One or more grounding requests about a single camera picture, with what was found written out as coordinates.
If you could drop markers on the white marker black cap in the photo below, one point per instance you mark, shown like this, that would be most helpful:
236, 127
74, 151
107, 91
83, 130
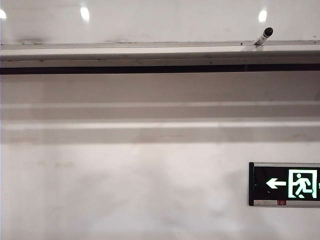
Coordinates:
263, 37

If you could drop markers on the green black exit sign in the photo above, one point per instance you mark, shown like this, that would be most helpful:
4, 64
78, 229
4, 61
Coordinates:
280, 183

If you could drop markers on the white glossy whiteboard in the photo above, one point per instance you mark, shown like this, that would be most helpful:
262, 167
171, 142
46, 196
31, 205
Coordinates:
160, 22

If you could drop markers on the aluminium whiteboard tray rail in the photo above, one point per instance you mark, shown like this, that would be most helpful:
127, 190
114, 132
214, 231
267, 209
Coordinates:
150, 56

